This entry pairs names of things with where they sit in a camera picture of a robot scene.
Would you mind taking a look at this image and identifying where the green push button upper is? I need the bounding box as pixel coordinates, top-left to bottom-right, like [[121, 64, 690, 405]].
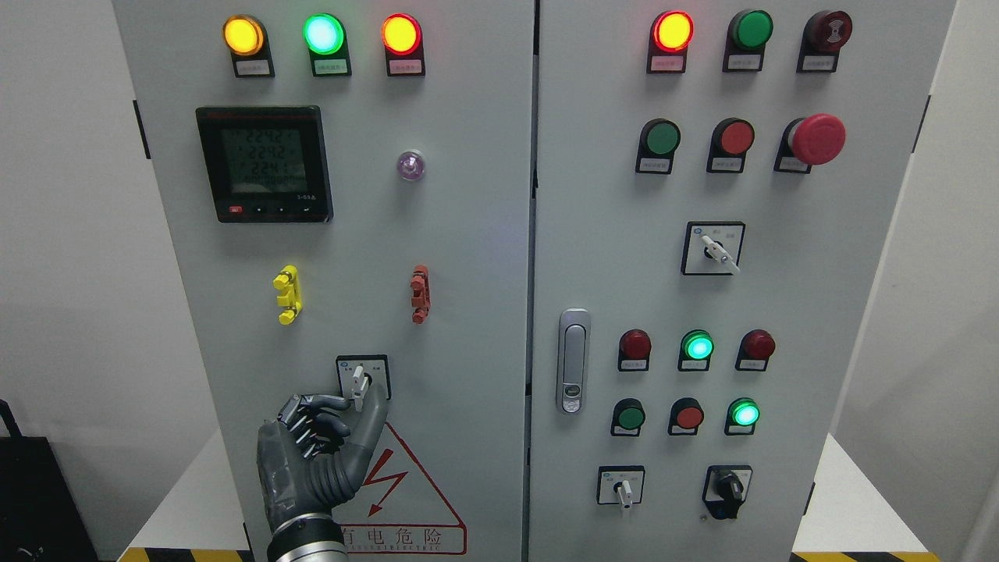
[[635, 118, 681, 175]]

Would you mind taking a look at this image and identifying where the silver door lock handle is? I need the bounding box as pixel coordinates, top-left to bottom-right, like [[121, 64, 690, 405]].
[[556, 308, 590, 414]]

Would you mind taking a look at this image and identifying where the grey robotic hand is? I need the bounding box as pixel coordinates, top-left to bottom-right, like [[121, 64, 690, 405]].
[[257, 382, 388, 532]]

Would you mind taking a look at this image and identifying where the yellow plastic terminal clip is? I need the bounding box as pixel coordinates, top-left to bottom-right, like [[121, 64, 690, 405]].
[[272, 264, 303, 325]]

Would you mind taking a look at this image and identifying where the red push button lower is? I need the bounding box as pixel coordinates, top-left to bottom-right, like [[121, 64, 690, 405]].
[[667, 397, 704, 436]]

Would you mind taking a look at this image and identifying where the green indicator light top left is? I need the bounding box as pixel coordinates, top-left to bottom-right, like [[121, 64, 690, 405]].
[[302, 12, 352, 77]]

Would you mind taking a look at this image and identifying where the dark red indicator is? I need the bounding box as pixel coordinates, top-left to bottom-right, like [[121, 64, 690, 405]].
[[617, 329, 652, 372], [734, 329, 777, 372]]

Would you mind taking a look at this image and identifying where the clear small light bulb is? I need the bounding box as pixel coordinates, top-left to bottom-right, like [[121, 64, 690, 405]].
[[396, 150, 427, 182]]

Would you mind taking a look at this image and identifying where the black rotary selector switch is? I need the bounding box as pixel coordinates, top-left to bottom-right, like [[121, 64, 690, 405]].
[[702, 464, 753, 520]]

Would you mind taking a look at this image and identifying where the red push button upper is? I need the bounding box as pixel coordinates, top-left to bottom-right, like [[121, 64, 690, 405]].
[[706, 117, 755, 174]]

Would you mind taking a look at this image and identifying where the lit green indicator middle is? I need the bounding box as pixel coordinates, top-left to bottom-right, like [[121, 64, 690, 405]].
[[677, 329, 714, 372]]

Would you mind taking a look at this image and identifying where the white rotary switch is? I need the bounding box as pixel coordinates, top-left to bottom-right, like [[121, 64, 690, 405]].
[[681, 221, 746, 276], [596, 465, 645, 512]]

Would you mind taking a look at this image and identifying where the red electric hazard warning sticker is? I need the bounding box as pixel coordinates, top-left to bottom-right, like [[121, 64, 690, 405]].
[[332, 424, 468, 556]]

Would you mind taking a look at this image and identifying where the black digital power meter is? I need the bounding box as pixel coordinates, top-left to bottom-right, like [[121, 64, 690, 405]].
[[196, 105, 334, 223]]

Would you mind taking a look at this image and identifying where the green unlit indicator top right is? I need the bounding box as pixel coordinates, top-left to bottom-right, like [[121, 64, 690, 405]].
[[722, 9, 774, 73]]

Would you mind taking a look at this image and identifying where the white rotary switch right upper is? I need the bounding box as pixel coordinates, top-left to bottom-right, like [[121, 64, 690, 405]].
[[681, 221, 746, 276]]

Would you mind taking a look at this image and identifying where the dark red indicator right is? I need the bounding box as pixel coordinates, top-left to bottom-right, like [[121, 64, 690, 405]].
[[734, 329, 777, 372]]

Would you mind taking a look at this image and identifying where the red emergency stop mushroom button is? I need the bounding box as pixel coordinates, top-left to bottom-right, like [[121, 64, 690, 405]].
[[773, 113, 847, 174]]

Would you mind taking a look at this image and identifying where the white rotary switch door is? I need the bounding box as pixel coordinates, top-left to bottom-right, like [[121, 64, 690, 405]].
[[335, 354, 392, 412]]

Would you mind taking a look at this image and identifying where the red indicator light door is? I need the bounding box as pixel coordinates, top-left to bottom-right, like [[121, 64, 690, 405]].
[[381, 12, 425, 76], [646, 10, 695, 74]]

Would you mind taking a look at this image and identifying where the red push button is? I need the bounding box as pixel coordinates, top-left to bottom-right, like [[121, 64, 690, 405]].
[[706, 117, 755, 174], [667, 397, 704, 436]]

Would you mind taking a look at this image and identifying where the red plastic terminal clip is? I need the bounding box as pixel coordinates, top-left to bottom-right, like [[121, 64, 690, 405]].
[[410, 265, 431, 325]]

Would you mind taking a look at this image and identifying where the dark red indicator left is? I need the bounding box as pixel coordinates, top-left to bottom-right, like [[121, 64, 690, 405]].
[[617, 329, 652, 372]]

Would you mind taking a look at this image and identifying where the green push button lower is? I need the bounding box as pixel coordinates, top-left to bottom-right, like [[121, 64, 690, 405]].
[[610, 397, 646, 437]]

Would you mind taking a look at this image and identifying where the white rotary switch lower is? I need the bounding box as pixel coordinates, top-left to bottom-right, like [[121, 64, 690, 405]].
[[596, 465, 645, 512]]

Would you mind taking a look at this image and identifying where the dark red buzzer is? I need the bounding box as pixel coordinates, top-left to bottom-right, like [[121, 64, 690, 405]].
[[796, 10, 853, 73]]

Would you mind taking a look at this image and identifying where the lit green push button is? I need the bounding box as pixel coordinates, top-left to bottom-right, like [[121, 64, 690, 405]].
[[724, 397, 760, 436]]

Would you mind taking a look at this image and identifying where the red indicator light left door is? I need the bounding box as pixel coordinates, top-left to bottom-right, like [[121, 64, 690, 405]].
[[381, 12, 425, 76]]

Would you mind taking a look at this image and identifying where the yellow indicator light top left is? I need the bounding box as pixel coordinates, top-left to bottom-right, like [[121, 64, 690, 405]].
[[222, 14, 275, 78]]

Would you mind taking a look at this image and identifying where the red indicator light right door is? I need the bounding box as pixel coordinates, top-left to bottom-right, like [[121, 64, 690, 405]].
[[646, 10, 695, 74]]

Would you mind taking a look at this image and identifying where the grey electrical cabinet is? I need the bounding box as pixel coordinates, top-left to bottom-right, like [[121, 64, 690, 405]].
[[112, 1, 955, 561]]

